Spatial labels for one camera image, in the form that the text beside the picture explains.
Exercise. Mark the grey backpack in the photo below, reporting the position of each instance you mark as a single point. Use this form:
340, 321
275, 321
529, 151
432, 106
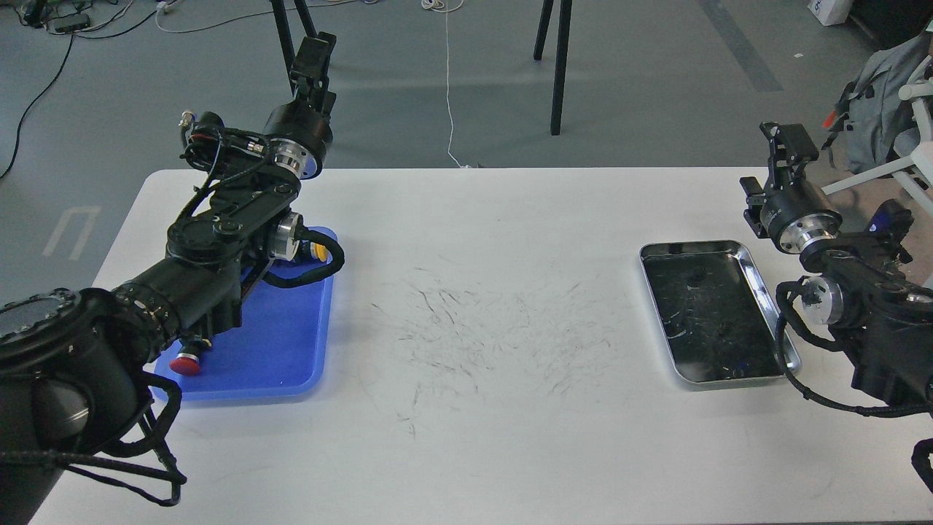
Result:
870, 116

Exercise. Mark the yellow push button switch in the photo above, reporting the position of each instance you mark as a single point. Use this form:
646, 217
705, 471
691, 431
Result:
318, 252

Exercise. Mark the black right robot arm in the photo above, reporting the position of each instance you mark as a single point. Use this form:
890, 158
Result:
852, 299

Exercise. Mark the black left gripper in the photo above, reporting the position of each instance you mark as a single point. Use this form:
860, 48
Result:
299, 135

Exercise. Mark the blue plastic tray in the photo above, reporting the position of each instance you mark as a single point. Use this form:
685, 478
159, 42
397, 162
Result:
278, 352

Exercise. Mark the white box on floor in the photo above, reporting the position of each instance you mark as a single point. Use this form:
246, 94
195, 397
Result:
830, 12

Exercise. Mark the red push button switch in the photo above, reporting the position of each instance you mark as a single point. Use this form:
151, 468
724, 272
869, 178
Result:
187, 361

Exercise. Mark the black tripod legs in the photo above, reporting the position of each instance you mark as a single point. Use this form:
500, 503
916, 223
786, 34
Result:
284, 33
564, 26

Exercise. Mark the black tripod legs right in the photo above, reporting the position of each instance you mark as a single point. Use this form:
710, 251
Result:
564, 26

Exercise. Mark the white chair frame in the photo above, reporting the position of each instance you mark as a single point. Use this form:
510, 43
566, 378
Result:
910, 166

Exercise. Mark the black tripod legs left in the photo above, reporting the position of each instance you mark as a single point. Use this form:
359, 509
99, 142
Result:
284, 33

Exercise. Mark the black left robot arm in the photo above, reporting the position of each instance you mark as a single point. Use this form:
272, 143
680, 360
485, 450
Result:
75, 392

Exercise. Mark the silver metal tray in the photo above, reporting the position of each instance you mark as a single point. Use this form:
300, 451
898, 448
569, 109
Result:
717, 316

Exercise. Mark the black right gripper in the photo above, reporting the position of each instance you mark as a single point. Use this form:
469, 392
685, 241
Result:
791, 211

